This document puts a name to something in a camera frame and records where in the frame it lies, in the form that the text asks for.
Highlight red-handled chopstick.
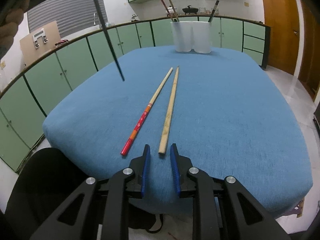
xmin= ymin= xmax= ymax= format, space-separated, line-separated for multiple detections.
xmin=120 ymin=67 xmax=173 ymax=157
xmin=161 ymin=0 xmax=174 ymax=22

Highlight black chopstick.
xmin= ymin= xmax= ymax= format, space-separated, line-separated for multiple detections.
xmin=93 ymin=0 xmax=125 ymax=81
xmin=208 ymin=0 xmax=220 ymax=23

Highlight green lower kitchen cabinets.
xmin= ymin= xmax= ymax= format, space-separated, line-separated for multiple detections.
xmin=1 ymin=16 xmax=271 ymax=172

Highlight person's left hand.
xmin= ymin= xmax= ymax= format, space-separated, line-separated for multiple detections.
xmin=1 ymin=0 xmax=30 ymax=59

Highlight grey window blind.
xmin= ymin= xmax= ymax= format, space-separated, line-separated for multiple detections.
xmin=27 ymin=0 xmax=97 ymax=37

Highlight red cloth on counter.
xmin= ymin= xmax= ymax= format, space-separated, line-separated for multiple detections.
xmin=55 ymin=40 xmax=69 ymax=48

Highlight cardboard board with device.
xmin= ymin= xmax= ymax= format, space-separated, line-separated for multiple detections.
xmin=20 ymin=21 xmax=61 ymax=66

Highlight blue tablecloth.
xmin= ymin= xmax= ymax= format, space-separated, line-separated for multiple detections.
xmin=43 ymin=46 xmax=313 ymax=217

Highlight person's dark knee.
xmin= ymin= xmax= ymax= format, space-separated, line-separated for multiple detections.
xmin=1 ymin=148 xmax=93 ymax=239

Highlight white double utensil holder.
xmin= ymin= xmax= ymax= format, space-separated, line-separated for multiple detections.
xmin=171 ymin=21 xmax=212 ymax=54

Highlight white pot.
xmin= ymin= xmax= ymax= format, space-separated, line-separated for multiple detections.
xmin=167 ymin=6 xmax=175 ymax=17

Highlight purple woven stool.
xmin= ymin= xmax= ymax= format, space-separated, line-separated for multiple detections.
xmin=284 ymin=198 xmax=305 ymax=218

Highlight black wok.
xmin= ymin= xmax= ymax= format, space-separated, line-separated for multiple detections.
xmin=182 ymin=5 xmax=199 ymax=15

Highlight open wooden doorway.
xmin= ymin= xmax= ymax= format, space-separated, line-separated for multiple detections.
xmin=298 ymin=0 xmax=319 ymax=101

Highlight brown wooden door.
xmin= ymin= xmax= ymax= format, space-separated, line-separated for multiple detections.
xmin=263 ymin=0 xmax=299 ymax=75

